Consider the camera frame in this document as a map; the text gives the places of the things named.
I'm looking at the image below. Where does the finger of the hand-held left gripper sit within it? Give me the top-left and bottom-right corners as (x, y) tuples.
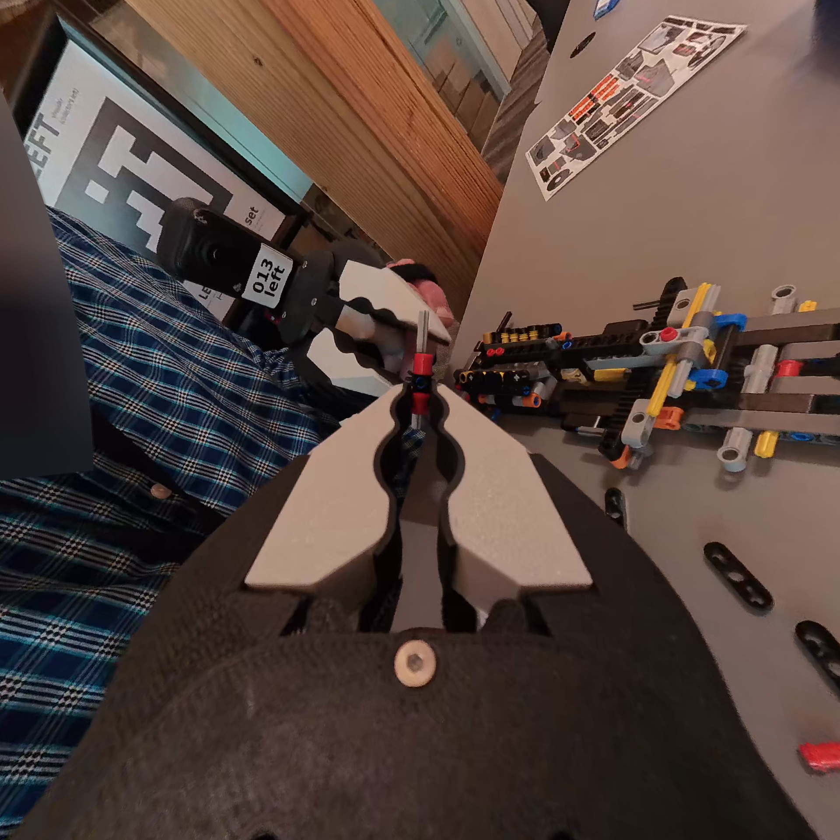
(331, 260), (454, 375)
(306, 330), (398, 398)

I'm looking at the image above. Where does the lego sticker sheet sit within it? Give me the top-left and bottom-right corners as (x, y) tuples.
(525, 16), (749, 201)

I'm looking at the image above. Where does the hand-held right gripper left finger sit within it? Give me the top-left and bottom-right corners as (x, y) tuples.
(244, 384), (408, 632)

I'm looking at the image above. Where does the small red lego pin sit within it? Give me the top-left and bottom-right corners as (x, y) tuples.
(797, 740), (840, 774)

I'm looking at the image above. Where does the person's left hand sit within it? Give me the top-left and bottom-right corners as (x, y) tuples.
(387, 261), (455, 329)

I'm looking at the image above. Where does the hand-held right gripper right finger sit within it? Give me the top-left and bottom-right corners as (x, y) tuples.
(430, 384), (595, 632)

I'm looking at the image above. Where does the black white marker board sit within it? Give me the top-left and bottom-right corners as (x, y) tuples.
(23, 39), (290, 316)

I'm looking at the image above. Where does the wooden cabinet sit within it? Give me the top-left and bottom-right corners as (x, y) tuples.
(125, 0), (503, 316)

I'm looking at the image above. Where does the person in blue plaid shirt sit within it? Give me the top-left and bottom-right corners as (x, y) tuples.
(0, 209), (421, 818)

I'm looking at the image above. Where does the partly built lego chassis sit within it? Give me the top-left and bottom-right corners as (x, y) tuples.
(453, 279), (840, 473)

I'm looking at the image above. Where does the short black lego liftarm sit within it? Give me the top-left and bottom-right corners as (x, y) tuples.
(795, 620), (840, 690)
(703, 541), (774, 611)

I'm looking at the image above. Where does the small black lego assembly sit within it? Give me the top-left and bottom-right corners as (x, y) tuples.
(407, 310), (435, 431)

